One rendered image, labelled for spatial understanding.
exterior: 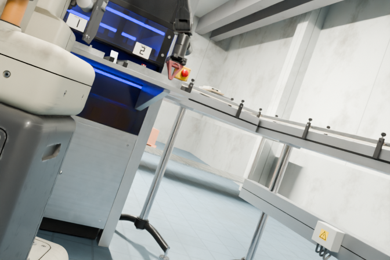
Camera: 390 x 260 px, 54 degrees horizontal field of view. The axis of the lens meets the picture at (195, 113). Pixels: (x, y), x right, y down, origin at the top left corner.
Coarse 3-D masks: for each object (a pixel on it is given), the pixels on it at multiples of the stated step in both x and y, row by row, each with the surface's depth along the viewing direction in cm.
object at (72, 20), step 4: (68, 16) 178; (72, 16) 179; (76, 16) 180; (68, 20) 179; (72, 20) 179; (76, 20) 180; (80, 20) 181; (84, 20) 181; (68, 24) 179; (72, 24) 179; (76, 24) 180; (80, 24) 181; (84, 24) 182; (76, 28) 180; (80, 28) 181; (84, 28) 182
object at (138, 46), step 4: (136, 44) 192; (140, 44) 193; (136, 48) 193; (140, 48) 194; (148, 48) 195; (136, 52) 193; (140, 52) 194; (144, 52) 195; (148, 52) 195; (144, 56) 195; (148, 56) 196
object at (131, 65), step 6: (120, 60) 169; (126, 60) 159; (132, 66) 158; (138, 66) 159; (138, 72) 159; (144, 72) 160; (150, 72) 161; (156, 72) 162; (156, 78) 163; (162, 78) 164; (168, 84) 165; (174, 84) 166; (180, 84) 167
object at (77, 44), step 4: (76, 44) 157; (80, 44) 157; (80, 48) 157; (84, 48) 158; (88, 48) 159; (92, 48) 159; (88, 52) 159; (92, 52) 160; (96, 52) 160; (100, 52) 161; (100, 56) 161
